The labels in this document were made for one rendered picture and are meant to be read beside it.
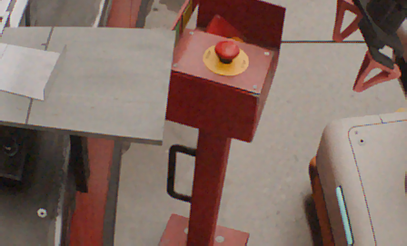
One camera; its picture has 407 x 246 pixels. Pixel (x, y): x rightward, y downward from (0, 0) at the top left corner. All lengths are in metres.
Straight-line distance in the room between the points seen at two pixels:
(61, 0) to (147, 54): 0.34
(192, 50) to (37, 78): 0.42
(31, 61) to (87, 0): 0.31
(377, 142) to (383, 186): 0.15
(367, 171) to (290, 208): 0.33
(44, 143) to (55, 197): 0.09
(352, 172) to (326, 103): 0.56
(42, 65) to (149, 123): 0.17
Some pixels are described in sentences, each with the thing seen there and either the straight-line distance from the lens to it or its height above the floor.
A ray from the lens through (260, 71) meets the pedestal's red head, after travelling 1.30.
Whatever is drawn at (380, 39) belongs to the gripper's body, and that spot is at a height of 1.09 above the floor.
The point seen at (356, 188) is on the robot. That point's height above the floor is 0.28.
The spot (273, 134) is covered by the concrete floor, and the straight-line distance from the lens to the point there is 2.25.
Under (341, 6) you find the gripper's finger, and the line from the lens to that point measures 1.03.
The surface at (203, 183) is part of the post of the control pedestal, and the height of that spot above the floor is 0.42.
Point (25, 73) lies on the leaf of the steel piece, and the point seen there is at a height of 1.00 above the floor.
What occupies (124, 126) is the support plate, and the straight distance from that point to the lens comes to 0.91.
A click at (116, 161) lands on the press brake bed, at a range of 2.10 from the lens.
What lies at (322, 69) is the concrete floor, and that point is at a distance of 2.47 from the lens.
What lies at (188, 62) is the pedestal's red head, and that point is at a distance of 1.30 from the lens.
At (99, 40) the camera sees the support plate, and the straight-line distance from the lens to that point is 1.01.
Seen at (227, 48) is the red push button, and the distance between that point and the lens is 1.29.
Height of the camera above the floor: 1.69
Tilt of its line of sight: 48 degrees down
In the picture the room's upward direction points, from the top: 6 degrees clockwise
